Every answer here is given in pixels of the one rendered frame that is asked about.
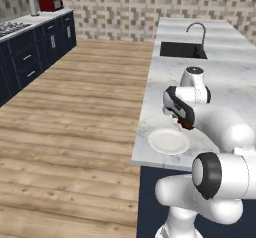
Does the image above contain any navy base cupboards run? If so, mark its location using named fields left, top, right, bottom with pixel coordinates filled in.
left=0, top=9, right=78, bottom=108

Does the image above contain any white paper towel roll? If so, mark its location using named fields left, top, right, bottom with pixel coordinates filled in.
left=28, top=0, right=41, bottom=17

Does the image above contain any brown steak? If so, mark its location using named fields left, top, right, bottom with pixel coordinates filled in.
left=175, top=115, right=196, bottom=132

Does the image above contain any white round plate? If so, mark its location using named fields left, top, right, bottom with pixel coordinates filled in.
left=147, top=127, right=191, bottom=156

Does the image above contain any red toaster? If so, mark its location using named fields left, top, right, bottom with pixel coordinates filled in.
left=37, top=0, right=65, bottom=13

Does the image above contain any black gas hob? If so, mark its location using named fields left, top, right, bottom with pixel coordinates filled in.
left=0, top=21, right=33, bottom=39

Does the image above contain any navy island cabinet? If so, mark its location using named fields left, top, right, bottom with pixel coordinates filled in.
left=136, top=164, right=256, bottom=238

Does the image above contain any black sink basin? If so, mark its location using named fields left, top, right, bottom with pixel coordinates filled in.
left=159, top=40, right=209, bottom=60

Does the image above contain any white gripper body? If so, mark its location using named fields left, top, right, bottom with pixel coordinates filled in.
left=162, top=103, right=175, bottom=118

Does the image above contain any grey curved tap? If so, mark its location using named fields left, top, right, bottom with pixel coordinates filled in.
left=185, top=22, right=208, bottom=51

